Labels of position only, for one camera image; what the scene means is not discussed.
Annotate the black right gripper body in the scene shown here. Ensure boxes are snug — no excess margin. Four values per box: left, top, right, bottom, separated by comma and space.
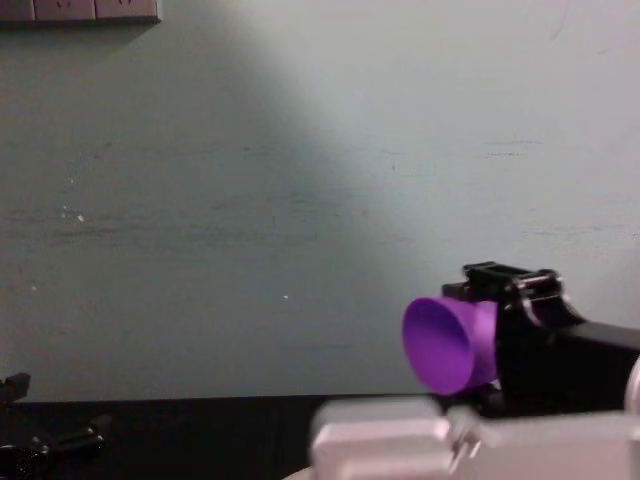
492, 299, 640, 419

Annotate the purple plastic cup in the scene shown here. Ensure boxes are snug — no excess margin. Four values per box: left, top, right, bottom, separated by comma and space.
401, 295, 502, 397

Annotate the black table cloth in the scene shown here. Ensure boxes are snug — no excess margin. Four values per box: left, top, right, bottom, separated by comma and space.
0, 393, 446, 480

